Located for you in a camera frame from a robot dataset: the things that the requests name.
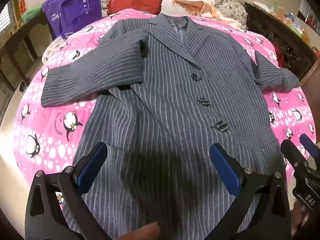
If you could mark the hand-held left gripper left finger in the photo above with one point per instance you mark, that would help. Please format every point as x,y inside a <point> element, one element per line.
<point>96,160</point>

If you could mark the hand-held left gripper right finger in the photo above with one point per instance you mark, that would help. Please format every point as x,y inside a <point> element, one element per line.
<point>223,167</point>

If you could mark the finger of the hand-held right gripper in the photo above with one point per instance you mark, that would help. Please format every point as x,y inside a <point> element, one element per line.
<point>295,157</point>
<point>310,143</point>

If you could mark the grey pinstriped coat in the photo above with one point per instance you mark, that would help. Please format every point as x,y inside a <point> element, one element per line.
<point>175,92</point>

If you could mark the person's right hand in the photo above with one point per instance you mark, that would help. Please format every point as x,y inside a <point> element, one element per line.
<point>298,215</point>

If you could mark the person's left hand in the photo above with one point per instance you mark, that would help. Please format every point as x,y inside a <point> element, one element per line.
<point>142,232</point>

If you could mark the pink penguin print blanket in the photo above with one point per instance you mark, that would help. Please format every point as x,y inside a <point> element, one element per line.
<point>50,130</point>

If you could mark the brown wooden chair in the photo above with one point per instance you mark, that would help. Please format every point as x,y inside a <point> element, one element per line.
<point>311,72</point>

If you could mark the red cloth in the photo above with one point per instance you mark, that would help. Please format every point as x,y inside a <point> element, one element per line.
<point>278,55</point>

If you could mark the dark carved wooden cabinet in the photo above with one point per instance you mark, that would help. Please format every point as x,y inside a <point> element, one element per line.
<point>282,42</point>

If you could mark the cluster of small containers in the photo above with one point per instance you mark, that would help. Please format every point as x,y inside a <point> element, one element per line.
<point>290,20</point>

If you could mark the dark wooden side table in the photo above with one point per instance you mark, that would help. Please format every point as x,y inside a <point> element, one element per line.
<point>22,37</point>

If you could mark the purple tote bag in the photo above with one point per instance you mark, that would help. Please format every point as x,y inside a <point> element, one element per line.
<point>72,7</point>

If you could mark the grey floral quilt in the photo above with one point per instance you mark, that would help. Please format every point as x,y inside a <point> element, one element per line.
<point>230,7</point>

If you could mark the peach fringed scarf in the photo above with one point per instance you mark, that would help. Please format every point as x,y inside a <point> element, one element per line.
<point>207,8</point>

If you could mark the red cushion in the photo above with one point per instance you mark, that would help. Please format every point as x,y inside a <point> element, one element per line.
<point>135,0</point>

